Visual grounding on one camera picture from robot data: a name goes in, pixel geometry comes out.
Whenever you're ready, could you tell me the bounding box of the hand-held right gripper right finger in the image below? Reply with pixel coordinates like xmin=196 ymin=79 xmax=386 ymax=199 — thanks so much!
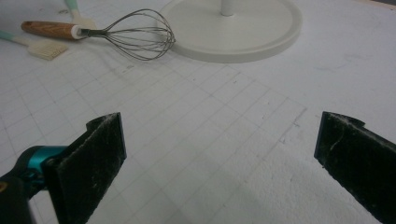
xmin=313 ymin=111 xmax=396 ymax=224

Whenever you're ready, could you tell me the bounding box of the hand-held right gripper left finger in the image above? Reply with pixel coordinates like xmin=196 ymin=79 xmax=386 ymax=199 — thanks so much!
xmin=41 ymin=111 xmax=128 ymax=224

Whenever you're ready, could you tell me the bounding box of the wire whisk with wooden handle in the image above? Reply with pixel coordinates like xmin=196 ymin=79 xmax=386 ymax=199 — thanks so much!
xmin=21 ymin=8 xmax=177 ymax=62

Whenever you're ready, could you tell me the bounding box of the green-handled beige spatula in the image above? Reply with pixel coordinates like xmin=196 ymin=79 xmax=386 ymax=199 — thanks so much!
xmin=64 ymin=0 xmax=98 ymax=31

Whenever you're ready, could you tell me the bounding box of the white utensil stand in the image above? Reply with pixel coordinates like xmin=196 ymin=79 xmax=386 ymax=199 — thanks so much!
xmin=158 ymin=0 xmax=304 ymax=64

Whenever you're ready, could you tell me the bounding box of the white grid mat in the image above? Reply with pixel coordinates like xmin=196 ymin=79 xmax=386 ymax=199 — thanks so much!
xmin=0 ymin=0 xmax=396 ymax=224

